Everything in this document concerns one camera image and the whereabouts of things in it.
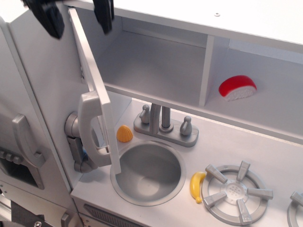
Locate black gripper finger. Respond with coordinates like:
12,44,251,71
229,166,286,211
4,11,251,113
93,0,115,34
23,0,65,39

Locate white microwave door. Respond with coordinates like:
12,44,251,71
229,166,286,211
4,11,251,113
68,8,121,174

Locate grey toy faucet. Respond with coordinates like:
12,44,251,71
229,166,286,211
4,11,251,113
134,104,199,148

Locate yellow toy lemon half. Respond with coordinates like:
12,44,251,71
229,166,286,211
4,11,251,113
116,125,133,143

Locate white toy kitchen cabinet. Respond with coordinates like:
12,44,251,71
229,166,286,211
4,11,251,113
0,0,303,227

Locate red white toy cheese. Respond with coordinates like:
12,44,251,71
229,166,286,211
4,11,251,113
218,75,257,101

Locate grey toy phone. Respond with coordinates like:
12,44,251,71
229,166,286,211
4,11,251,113
64,112,98,174

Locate grey ice dispenser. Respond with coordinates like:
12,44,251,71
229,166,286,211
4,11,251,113
0,147,45,190

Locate round silver sink basin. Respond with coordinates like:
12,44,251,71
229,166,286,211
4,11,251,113
110,140,186,206

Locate yellow toy banana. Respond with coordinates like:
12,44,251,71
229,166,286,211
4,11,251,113
189,172,206,204

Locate grey stove burner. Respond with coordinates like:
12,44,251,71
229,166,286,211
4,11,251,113
287,191,303,227
201,161,273,226

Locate grey fridge door handle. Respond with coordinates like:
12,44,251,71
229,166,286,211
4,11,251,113
12,114,45,168

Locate grey oven handle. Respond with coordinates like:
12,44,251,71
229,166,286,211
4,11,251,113
61,213,71,227

